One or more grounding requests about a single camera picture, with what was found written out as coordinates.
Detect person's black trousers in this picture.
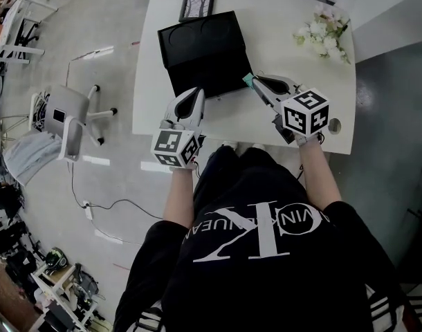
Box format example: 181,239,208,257
203,145,299,188

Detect person's left forearm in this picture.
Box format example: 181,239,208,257
162,166,196,225

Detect green black helmet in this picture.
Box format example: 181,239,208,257
44,246,69,277

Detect white side table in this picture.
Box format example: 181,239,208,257
0,0,59,66

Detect grey cloth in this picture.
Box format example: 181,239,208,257
3,132,64,187

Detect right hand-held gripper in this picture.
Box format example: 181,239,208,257
252,75,332,145

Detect white shelf rack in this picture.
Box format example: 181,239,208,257
30,262,98,332

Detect white flower bouquet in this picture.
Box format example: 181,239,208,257
293,3,352,66

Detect black picture frame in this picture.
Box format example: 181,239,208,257
178,0,217,23

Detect black box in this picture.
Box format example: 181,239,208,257
156,10,254,100

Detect white desk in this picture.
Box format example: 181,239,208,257
131,0,358,156
348,0,422,64

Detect person's black printed t-shirt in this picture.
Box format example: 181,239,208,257
113,166,416,332

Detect grey office chair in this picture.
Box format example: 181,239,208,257
30,83,118,163

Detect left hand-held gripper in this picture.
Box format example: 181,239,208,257
150,86,207,170

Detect black floor cable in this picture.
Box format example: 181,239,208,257
70,160,164,221

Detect person's right forearm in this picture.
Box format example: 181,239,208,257
295,137,344,212

